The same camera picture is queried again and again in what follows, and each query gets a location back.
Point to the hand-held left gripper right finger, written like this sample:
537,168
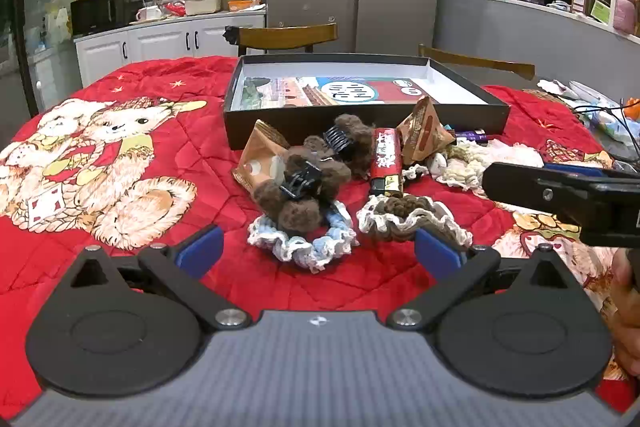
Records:
437,254

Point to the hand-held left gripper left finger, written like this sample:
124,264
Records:
200,252

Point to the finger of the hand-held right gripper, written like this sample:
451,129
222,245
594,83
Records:
575,170
530,189

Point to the dark brown triangular snack packet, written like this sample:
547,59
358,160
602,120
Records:
420,132

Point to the black cardboard box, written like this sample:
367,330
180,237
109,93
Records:
300,119

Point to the person's right hand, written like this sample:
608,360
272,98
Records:
625,322

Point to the brown white crocheted scrunchie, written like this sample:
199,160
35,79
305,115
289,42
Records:
400,217

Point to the blue white packet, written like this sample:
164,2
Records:
620,124

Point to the beige crocheted scrunchie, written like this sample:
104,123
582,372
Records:
460,172

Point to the purple snack packet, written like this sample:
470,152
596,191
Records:
475,136

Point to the white blue crocheted scrunchie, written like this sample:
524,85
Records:
300,253

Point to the light brown triangular snack packet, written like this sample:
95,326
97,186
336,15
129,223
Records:
257,162

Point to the brown plush bow hair claw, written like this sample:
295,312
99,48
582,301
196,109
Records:
300,204

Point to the red snack bar packet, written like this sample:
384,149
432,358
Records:
386,152

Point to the wooden chair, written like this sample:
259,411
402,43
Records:
285,36
475,64

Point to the red printed blanket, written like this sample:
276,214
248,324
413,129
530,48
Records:
200,107

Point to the green card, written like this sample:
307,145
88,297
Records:
600,11

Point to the pink jar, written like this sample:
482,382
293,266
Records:
625,12

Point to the printed picture sheet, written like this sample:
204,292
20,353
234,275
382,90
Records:
295,94

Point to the white kitchen cabinet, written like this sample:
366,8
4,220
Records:
150,44

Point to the black fabric bundle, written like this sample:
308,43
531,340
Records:
231,35

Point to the white mug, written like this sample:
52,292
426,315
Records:
147,13

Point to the beige plastic basin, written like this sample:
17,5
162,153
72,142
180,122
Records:
202,3

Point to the orange bowl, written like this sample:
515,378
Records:
245,3

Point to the black microwave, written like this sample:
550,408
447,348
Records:
105,12

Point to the sliding glass door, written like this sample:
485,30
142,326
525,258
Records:
45,7

